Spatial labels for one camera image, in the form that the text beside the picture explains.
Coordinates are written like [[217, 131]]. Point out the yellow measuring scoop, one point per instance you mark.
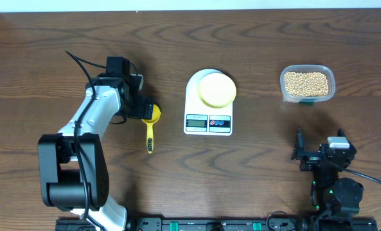
[[156, 114]]

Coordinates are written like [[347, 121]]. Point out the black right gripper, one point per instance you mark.
[[310, 158]]

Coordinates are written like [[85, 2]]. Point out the yellow bowl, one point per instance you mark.
[[216, 90]]

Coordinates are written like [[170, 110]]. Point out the soybeans pile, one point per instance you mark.
[[306, 84]]

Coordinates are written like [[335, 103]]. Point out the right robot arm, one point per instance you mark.
[[336, 199]]

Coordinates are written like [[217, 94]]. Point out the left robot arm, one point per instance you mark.
[[73, 171]]

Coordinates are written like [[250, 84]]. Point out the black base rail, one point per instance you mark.
[[158, 224]]

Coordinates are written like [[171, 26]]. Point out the white digital kitchen scale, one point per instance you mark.
[[200, 119]]

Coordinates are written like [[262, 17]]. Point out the clear plastic container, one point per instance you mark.
[[308, 69]]

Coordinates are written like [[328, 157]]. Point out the green tape piece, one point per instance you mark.
[[307, 103]]

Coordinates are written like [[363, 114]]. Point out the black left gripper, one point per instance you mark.
[[139, 112]]

